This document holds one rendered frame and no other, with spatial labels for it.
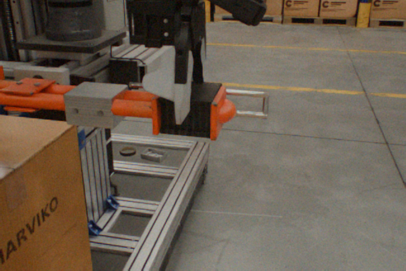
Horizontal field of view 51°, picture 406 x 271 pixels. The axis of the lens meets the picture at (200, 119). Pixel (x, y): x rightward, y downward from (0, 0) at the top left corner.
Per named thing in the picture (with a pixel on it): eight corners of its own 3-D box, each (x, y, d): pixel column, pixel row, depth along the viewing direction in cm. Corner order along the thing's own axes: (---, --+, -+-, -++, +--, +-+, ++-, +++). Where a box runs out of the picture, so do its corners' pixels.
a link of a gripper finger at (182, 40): (178, 85, 53) (184, 16, 53) (192, 86, 53) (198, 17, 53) (168, 82, 48) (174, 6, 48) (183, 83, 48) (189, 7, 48)
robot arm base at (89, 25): (63, 30, 127) (59, -5, 123) (110, 32, 123) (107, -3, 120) (34, 40, 113) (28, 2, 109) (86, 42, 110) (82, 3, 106)
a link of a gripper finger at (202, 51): (170, 83, 64) (161, 32, 58) (208, 85, 63) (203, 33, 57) (165, 96, 62) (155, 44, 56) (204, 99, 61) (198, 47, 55)
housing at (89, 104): (65, 125, 58) (61, 94, 56) (87, 108, 64) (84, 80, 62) (113, 131, 56) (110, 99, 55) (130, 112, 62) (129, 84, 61)
